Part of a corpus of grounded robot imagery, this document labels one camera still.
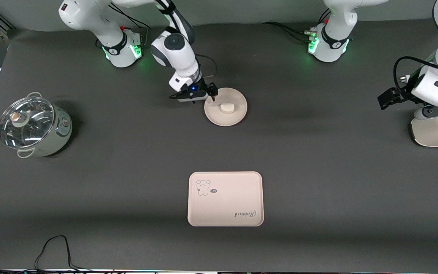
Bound round cream plate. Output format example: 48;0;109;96
204;88;248;127

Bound cream tray with bear print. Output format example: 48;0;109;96
187;171;264;227

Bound cream toaster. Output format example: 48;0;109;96
410;114;438;148

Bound pale green electric pot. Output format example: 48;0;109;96
0;91;73;158

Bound glass pot lid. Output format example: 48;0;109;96
0;96;55;149

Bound black left arm base cables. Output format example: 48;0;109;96
263;8;332;43

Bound black cable loop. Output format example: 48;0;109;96
35;235;90;271

